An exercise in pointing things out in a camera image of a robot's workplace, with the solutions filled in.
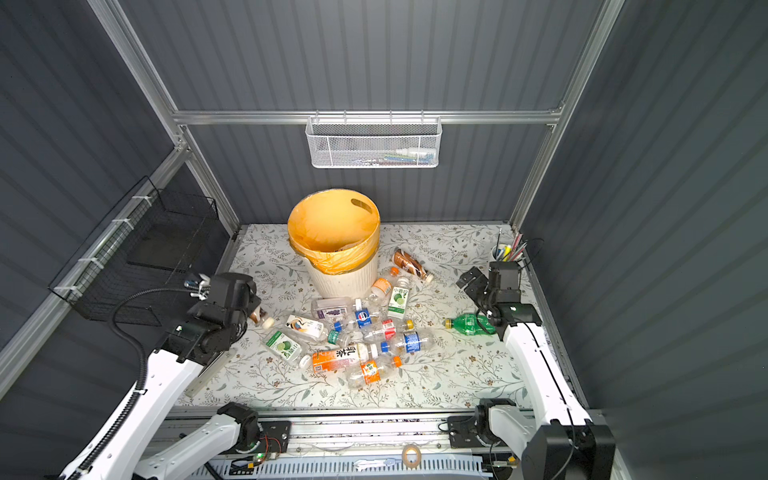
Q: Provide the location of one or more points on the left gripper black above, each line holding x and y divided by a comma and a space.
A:
255, 300

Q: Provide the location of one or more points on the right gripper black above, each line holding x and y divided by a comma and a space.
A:
472, 289

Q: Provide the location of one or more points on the green plastic bottle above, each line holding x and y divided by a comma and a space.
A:
470, 324

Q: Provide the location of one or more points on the white orange label bottle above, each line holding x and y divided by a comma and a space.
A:
311, 330

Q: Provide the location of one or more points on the blue label clear water bottle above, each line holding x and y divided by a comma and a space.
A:
409, 342

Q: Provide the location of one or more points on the brown coffee bottle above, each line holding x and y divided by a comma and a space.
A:
406, 262

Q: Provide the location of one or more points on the orange milk tea bottle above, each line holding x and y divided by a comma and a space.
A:
339, 358

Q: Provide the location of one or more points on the orange label small bottle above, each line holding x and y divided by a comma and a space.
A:
372, 371

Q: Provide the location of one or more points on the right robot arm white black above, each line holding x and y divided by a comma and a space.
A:
559, 439

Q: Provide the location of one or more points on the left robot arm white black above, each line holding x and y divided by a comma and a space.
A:
181, 355

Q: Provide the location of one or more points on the white bin with yellow bag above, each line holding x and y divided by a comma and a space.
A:
337, 234

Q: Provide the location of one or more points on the white pen holder cup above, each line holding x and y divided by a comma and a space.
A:
508, 246

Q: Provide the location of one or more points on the green lime label bottle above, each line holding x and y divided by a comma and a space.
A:
399, 298

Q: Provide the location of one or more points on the red label yellow cap bottle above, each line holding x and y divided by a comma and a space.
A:
386, 329

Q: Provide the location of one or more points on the orange cap clear bottle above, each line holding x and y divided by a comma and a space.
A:
381, 289

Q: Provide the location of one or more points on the pepsi blue label bottle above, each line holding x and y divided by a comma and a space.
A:
362, 312

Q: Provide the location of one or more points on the white spray bottle in basket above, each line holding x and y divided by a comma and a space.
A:
417, 155

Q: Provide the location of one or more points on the tape roll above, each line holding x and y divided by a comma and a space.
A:
411, 456

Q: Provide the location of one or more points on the black wire side basket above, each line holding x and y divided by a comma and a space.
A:
162, 241

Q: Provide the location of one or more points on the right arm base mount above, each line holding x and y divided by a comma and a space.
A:
462, 432

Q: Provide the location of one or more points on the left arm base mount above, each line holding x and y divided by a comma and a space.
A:
271, 437

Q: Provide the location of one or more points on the white wire wall basket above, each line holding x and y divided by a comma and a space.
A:
349, 142

